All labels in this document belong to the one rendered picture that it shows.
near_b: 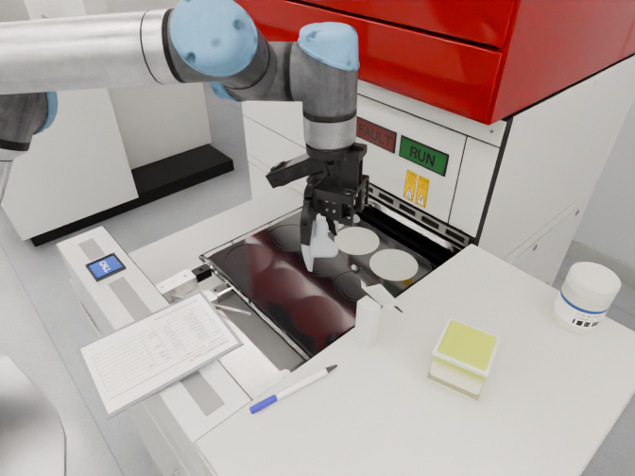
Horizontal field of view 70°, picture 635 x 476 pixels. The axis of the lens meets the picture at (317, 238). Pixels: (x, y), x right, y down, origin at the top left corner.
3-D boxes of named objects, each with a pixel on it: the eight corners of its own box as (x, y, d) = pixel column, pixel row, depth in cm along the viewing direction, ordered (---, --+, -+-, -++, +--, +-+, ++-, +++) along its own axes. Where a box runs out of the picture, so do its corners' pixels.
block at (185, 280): (190, 278, 95) (187, 267, 93) (198, 286, 93) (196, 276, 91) (154, 296, 91) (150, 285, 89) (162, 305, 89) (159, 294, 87)
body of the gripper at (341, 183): (351, 231, 68) (352, 159, 61) (300, 219, 71) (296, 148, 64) (368, 206, 74) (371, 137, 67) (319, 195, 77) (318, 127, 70)
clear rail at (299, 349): (203, 257, 99) (202, 252, 98) (317, 365, 77) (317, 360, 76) (197, 260, 98) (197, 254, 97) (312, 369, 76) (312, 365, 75)
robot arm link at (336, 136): (293, 118, 62) (317, 99, 68) (295, 149, 64) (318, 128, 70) (344, 127, 59) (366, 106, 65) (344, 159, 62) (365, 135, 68)
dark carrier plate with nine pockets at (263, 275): (326, 200, 116) (326, 198, 115) (437, 267, 95) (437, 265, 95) (208, 258, 98) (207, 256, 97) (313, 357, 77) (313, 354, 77)
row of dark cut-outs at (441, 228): (323, 167, 119) (323, 159, 117) (468, 246, 93) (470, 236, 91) (321, 167, 118) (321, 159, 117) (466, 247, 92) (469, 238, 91)
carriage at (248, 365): (191, 286, 97) (188, 276, 95) (300, 400, 76) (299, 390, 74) (155, 304, 93) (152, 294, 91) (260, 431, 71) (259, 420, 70)
